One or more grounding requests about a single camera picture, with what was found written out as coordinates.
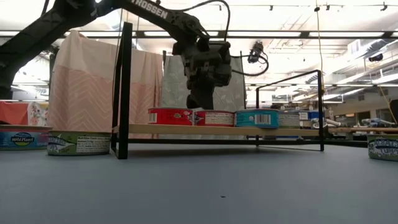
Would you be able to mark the blue label can silver lid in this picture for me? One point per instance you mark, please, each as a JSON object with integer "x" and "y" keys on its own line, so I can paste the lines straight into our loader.
{"x": 256, "y": 118}

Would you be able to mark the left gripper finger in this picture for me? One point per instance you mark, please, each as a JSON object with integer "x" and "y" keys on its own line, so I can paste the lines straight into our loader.
{"x": 193, "y": 101}
{"x": 206, "y": 98}

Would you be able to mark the black aluminium table frame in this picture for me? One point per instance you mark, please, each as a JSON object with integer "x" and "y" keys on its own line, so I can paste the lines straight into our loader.
{"x": 217, "y": 141}

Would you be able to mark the red label can silver lid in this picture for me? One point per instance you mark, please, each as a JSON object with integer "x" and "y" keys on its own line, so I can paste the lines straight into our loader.
{"x": 170, "y": 116}

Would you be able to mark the red cloth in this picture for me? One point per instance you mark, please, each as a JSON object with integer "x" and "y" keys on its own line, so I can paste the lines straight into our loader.
{"x": 14, "y": 112}

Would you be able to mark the grey-green leaf print cloth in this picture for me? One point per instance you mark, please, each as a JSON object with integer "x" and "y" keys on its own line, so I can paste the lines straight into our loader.
{"x": 174, "y": 87}

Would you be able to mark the red label can gold lid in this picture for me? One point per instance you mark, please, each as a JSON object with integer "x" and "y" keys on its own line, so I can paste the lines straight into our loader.
{"x": 214, "y": 118}

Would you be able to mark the wooden shelf black metal frame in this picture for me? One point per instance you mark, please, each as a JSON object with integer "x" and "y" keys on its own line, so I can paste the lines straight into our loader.
{"x": 217, "y": 130}

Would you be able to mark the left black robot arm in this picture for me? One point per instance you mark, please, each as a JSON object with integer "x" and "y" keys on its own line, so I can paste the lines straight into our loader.
{"x": 31, "y": 40}

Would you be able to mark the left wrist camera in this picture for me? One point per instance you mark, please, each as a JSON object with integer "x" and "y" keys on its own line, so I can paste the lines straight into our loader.
{"x": 224, "y": 65}

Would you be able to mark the green label can gold lid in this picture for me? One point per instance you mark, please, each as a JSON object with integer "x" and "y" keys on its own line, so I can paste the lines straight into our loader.
{"x": 383, "y": 146}
{"x": 78, "y": 143}

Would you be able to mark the pink chevron cloth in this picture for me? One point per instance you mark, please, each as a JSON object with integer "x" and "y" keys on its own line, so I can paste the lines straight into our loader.
{"x": 81, "y": 93}

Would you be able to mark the black ceiling dome device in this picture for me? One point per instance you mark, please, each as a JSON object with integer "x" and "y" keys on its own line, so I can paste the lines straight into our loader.
{"x": 375, "y": 57}

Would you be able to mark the Wild Planet can gold lid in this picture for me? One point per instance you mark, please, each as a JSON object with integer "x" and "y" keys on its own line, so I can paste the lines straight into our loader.
{"x": 23, "y": 138}

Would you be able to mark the white floral cloth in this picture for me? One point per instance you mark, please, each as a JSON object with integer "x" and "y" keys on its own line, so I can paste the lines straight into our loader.
{"x": 38, "y": 113}

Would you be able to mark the small black mounted device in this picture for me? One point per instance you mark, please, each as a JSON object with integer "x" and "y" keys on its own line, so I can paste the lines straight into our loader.
{"x": 256, "y": 51}
{"x": 49, "y": 49}

